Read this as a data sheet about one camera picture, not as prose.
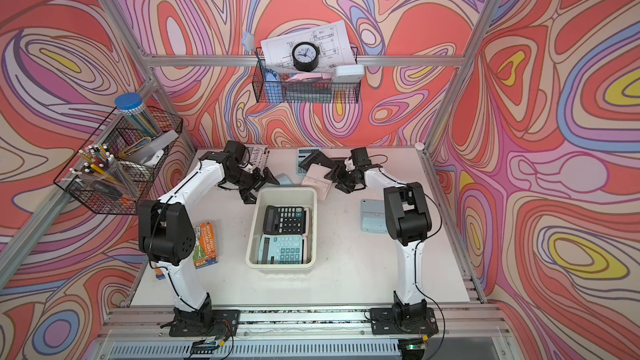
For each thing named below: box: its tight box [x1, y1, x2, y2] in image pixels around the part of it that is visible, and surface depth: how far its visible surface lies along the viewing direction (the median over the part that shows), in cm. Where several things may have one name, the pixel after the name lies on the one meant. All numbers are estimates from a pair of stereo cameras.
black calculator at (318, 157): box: [298, 150, 339, 171], surface depth 111 cm
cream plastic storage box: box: [245, 186, 318, 270], surface depth 86 cm
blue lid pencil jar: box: [115, 92, 162, 139], surface depth 74 cm
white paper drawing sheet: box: [260, 20, 356, 71], surface depth 84 cm
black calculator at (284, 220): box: [262, 205, 306, 235], surface depth 93 cm
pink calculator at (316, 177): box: [301, 163, 333, 201], surface depth 103 cm
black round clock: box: [291, 41, 320, 72], surface depth 80 cm
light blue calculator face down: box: [360, 198, 388, 234], surface depth 95 cm
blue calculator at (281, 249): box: [257, 234, 304, 265], surface depth 86 cm
